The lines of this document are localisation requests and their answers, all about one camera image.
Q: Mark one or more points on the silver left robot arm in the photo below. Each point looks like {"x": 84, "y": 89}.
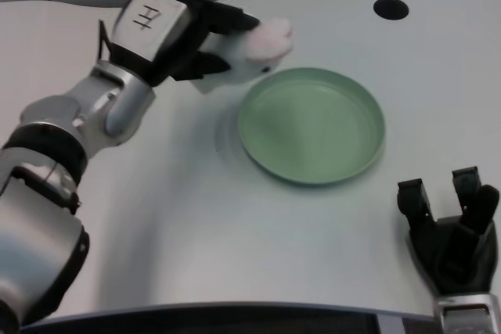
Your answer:
{"x": 66, "y": 146}

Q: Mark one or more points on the green round plate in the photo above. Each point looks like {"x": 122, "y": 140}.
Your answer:
{"x": 311, "y": 126}

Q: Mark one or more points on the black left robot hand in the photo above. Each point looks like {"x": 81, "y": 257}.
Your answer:
{"x": 164, "y": 36}

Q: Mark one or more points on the white rabbit doll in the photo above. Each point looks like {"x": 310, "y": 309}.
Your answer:
{"x": 250, "y": 54}

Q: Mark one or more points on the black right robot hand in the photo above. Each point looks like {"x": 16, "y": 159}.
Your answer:
{"x": 454, "y": 244}

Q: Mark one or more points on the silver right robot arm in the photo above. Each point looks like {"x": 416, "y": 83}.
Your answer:
{"x": 466, "y": 312}

